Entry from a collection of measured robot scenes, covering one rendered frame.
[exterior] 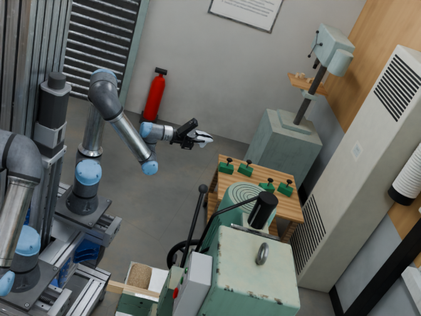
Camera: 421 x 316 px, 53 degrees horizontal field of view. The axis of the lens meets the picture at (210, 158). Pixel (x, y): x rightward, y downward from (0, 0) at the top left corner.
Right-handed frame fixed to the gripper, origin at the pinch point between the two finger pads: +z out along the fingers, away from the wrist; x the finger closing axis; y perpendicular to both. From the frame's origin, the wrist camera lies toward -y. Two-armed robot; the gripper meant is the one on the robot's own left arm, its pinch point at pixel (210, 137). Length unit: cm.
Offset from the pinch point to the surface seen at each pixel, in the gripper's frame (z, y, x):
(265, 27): 97, 23, -208
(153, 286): -27, 24, 70
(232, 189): -16, -37, 69
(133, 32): -20, 68, -223
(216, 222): -19, -25, 74
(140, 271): -33, 21, 66
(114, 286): -43, 20, 73
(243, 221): -18, -40, 85
